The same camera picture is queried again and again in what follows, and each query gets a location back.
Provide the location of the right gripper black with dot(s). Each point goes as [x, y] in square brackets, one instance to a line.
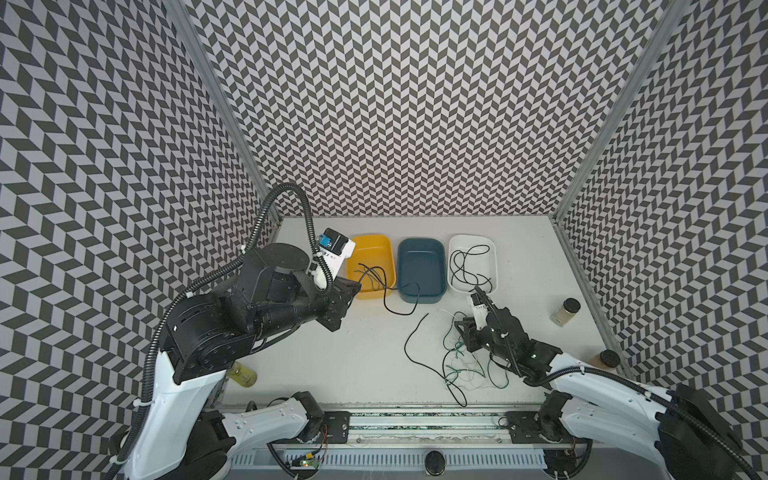
[501, 335]

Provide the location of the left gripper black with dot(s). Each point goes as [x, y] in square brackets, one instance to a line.
[330, 306]

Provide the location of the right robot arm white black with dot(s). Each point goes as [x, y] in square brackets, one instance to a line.
[679, 429]

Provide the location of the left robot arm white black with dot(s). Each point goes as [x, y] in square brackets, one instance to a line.
[173, 434]

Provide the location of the white plastic bin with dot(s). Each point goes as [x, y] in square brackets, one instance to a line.
[472, 263]

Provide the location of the dark teal plastic bin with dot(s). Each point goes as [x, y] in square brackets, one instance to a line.
[421, 270]

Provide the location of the small yellow round object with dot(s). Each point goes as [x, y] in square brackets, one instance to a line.
[242, 375]

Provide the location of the yellow plastic bin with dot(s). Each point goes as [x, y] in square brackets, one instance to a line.
[372, 265]

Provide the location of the spice jar black lid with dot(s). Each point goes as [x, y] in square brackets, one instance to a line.
[568, 309]
[606, 360]

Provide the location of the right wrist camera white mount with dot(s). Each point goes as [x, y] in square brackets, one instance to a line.
[479, 310]

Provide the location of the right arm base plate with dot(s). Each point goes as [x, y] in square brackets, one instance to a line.
[523, 427]

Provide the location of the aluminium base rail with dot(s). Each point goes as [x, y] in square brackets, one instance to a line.
[475, 426]

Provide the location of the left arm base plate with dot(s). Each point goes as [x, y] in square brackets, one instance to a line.
[334, 428]

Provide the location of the left corner aluminium post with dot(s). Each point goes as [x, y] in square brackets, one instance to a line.
[187, 34]

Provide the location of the corner aluminium post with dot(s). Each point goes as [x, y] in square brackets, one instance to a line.
[187, 34]
[648, 58]

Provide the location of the right corner aluminium post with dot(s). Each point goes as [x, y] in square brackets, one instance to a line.
[648, 58]

